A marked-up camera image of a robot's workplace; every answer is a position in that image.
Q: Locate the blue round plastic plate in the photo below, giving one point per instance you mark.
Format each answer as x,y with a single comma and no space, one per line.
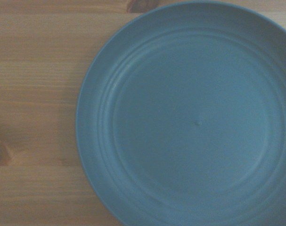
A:
190,122

